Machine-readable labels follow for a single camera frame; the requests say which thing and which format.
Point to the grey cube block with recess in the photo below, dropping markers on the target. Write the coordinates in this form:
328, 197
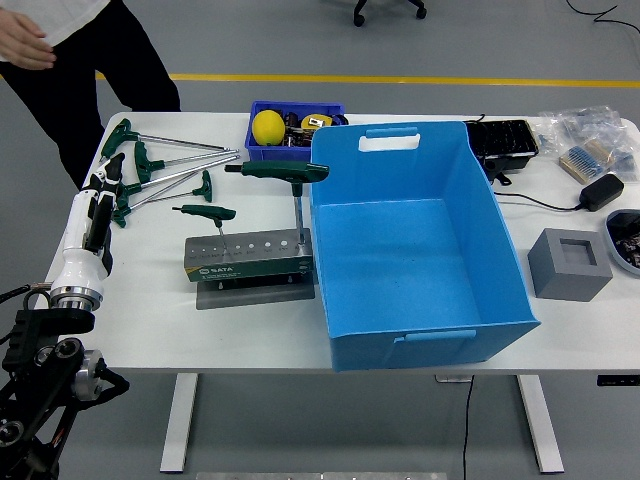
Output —
550, 270

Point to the tan resistor strip packet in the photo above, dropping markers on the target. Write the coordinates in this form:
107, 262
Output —
587, 160

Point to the dark metal parts in bin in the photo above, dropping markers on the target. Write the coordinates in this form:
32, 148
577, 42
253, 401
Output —
295, 135

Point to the office chair base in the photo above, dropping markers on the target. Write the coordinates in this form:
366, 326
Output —
359, 12

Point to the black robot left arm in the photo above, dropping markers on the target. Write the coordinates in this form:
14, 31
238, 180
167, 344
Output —
45, 360

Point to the black plastic tray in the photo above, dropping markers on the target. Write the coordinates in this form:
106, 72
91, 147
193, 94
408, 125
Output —
502, 140

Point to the black table control panel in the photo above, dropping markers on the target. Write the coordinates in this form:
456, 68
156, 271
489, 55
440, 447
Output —
617, 380

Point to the white table leg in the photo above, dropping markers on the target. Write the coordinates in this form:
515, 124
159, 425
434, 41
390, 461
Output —
178, 425
542, 425

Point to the round tray with small parts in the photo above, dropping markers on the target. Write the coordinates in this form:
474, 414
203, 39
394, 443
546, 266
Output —
622, 240

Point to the black power adapter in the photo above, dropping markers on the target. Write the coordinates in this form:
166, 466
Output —
602, 191

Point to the person's right hand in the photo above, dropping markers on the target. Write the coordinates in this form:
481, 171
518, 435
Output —
25, 42

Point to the large light blue plastic box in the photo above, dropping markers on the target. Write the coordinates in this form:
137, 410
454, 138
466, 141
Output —
400, 260

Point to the clear plastic parts bags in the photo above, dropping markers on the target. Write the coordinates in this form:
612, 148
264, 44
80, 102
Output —
585, 122

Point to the small dark blue parts bin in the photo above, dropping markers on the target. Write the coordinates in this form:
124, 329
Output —
272, 152

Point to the yellow black tape measure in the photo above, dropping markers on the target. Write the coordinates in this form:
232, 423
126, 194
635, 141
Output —
316, 121

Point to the yellow ball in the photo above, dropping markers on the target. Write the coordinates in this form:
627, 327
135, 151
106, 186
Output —
268, 127

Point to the person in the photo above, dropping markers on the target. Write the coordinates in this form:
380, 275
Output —
110, 65

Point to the grey green hex key stand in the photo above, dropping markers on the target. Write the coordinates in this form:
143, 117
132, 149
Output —
240, 270

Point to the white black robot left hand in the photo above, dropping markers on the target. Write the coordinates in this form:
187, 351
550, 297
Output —
82, 240

